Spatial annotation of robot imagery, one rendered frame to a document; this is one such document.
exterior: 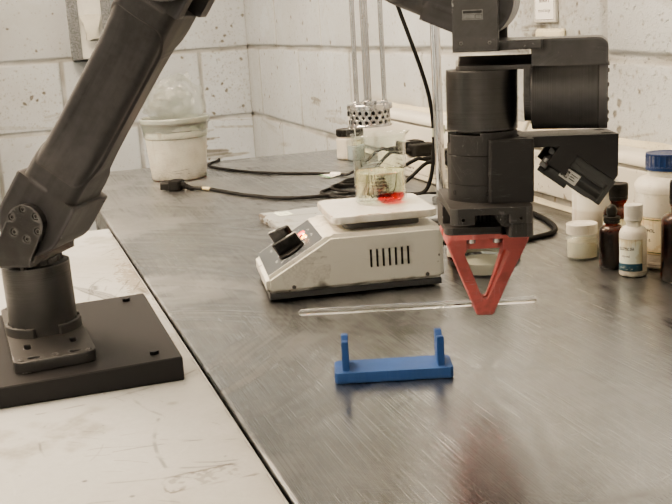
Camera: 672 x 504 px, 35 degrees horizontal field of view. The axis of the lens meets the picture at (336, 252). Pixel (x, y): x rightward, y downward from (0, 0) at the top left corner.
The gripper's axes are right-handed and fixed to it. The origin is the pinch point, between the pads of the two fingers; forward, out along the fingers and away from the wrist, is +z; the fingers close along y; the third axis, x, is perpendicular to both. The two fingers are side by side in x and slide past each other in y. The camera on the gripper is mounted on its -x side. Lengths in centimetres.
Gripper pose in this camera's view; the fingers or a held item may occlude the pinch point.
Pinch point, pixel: (484, 303)
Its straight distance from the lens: 89.2
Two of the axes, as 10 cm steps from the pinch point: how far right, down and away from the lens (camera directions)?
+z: 0.4, 9.7, 2.2
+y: 0.0, -2.2, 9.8
